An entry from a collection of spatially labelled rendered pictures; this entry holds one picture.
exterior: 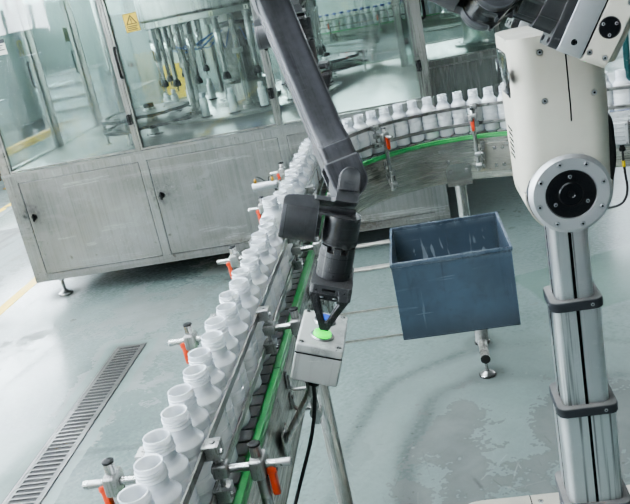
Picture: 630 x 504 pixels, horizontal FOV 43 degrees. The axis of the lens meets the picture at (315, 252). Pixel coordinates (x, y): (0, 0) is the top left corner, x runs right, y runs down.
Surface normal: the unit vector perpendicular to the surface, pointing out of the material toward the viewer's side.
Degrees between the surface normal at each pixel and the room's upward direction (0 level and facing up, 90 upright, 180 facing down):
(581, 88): 90
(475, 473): 0
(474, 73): 90
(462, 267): 90
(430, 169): 88
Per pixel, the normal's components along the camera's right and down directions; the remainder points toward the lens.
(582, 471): -0.09, 0.33
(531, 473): -0.19, -0.93
